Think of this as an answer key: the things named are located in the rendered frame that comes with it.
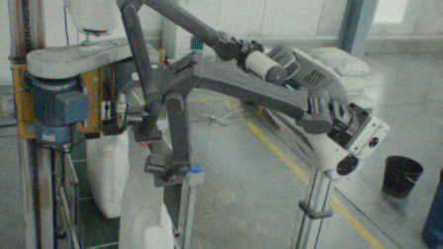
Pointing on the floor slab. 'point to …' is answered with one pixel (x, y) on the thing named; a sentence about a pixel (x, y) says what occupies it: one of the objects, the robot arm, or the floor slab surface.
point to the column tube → (31, 138)
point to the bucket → (400, 176)
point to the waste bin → (431, 233)
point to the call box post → (189, 216)
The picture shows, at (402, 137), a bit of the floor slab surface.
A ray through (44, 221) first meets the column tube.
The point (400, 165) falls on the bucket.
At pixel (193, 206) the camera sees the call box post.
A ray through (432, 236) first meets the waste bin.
